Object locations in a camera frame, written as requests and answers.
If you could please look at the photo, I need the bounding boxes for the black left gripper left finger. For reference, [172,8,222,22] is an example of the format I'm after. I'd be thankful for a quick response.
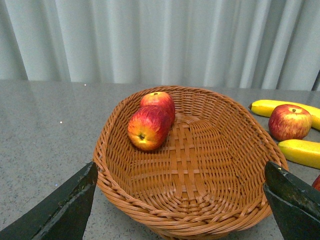
[0,162,98,240]

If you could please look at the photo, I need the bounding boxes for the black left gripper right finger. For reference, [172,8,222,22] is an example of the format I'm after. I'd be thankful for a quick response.
[263,161,320,240]

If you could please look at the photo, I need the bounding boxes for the red apple streaked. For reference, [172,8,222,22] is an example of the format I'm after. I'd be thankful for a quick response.
[311,175,320,191]

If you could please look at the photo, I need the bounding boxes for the yellow banana large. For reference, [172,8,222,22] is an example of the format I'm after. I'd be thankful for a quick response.
[278,139,320,169]

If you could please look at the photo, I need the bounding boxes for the red yellow apple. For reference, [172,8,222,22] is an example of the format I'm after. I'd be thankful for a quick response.
[268,104,312,142]

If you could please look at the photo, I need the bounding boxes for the yellow banana small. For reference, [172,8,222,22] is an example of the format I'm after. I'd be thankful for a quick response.
[249,99,320,130]

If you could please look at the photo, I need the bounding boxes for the red apple lying sideways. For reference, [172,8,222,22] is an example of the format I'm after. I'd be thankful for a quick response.
[127,105,172,151]

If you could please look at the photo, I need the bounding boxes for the brown wicker basket left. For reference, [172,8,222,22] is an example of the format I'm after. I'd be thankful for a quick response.
[93,86,288,240]

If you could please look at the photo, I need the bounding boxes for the red apple back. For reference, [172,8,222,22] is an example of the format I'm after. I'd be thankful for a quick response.
[140,91,176,125]

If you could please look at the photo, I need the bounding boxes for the white curtain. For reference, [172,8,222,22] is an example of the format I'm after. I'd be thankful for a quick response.
[0,0,320,91]

